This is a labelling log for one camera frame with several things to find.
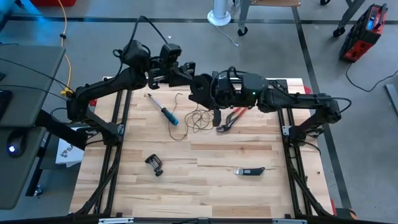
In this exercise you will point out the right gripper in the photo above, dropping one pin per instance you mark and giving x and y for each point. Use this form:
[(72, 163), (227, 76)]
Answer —
[(225, 93)]

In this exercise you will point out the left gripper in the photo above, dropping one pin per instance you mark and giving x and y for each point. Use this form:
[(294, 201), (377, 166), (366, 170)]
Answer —
[(171, 76)]

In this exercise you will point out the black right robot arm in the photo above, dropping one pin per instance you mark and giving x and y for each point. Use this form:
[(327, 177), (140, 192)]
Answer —
[(298, 101)]

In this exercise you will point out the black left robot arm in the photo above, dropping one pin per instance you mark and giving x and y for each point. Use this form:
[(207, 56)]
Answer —
[(102, 88)]

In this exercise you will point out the white pole base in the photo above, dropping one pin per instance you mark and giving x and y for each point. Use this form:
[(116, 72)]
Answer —
[(219, 17)]

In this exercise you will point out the grey cart leg with caster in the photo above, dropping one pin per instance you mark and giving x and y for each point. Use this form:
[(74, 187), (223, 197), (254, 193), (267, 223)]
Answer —
[(349, 17), (243, 18)]

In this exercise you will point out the red corner tab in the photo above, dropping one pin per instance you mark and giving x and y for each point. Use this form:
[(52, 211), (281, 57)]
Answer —
[(307, 90), (92, 103)]

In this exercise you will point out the black utility knife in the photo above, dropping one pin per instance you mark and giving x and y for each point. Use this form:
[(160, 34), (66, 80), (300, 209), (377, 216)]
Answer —
[(252, 171)]

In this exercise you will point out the black C-clamp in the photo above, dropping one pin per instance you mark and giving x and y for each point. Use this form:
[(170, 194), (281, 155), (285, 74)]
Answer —
[(158, 171)]

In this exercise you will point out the wooden cart top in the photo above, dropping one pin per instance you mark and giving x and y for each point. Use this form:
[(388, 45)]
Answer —
[(275, 2)]

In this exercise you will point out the black angled support beam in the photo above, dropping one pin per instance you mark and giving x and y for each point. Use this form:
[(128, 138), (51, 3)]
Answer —
[(71, 137)]

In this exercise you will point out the white printed bag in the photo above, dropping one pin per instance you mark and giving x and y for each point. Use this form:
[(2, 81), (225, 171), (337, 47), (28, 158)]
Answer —
[(66, 155)]

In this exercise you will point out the black caster wheel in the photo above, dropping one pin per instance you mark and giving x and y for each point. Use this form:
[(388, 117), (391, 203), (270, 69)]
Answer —
[(325, 2)]

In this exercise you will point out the red plastic bin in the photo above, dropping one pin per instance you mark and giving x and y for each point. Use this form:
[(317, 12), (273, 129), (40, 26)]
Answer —
[(53, 2)]

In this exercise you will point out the grey desk panel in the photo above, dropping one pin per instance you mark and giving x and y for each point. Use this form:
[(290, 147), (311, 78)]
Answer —
[(18, 186), (28, 93)]

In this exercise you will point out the red tool case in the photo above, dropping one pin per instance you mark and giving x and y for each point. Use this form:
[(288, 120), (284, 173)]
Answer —
[(362, 37)]

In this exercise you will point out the black computer mouse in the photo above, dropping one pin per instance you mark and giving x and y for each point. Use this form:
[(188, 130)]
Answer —
[(16, 141)]

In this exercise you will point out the black desk leg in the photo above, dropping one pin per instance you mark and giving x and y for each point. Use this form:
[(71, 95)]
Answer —
[(35, 179)]

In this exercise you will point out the black crossbar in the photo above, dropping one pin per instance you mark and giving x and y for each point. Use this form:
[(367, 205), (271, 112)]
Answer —
[(62, 220)]

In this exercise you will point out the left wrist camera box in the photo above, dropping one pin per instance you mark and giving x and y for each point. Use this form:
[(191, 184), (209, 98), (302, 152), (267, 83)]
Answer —
[(169, 53)]

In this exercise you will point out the black aluminium table frame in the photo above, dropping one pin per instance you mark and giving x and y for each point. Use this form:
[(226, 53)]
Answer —
[(112, 193)]

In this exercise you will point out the silver metal bracket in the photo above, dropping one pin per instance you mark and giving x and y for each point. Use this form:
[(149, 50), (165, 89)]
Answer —
[(115, 220), (289, 221)]

